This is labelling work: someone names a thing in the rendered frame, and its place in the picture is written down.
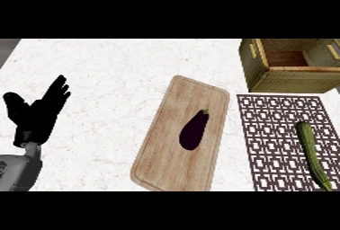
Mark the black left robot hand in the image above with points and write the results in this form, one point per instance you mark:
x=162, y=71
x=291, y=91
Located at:
x=39, y=116

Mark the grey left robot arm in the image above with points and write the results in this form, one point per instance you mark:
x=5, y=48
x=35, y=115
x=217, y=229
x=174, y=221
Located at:
x=20, y=170

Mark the brown patterned placemat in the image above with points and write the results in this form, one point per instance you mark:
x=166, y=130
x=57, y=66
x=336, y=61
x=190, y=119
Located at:
x=274, y=143

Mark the olive wicker basket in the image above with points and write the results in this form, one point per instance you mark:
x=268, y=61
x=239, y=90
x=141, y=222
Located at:
x=288, y=76

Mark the green squash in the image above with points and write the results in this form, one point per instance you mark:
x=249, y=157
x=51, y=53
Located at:
x=313, y=152

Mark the wooden cutting board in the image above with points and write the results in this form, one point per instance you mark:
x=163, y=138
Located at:
x=177, y=149

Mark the dark purple eggplant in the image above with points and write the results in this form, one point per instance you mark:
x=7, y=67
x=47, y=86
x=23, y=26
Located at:
x=194, y=131

